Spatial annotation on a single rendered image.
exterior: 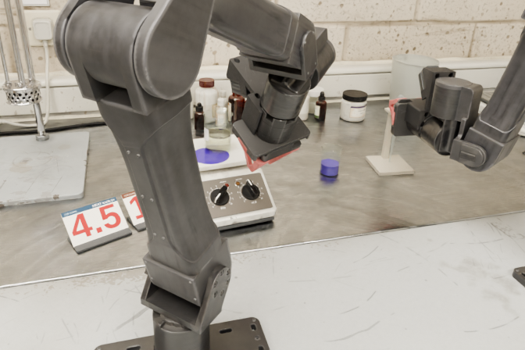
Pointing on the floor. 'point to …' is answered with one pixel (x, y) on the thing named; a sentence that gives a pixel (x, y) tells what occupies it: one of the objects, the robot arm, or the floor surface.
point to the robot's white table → (316, 294)
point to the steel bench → (376, 130)
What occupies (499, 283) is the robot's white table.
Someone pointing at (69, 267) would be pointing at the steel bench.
